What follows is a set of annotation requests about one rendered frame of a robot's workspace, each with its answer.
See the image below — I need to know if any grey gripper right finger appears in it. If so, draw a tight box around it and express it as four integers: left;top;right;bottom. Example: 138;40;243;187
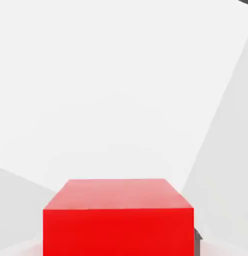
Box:
193;226;240;256

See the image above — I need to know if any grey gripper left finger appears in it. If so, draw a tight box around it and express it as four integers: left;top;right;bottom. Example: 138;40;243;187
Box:
10;240;44;256

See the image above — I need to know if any small red cube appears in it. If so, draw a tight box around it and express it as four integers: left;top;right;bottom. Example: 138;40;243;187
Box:
42;178;195;256

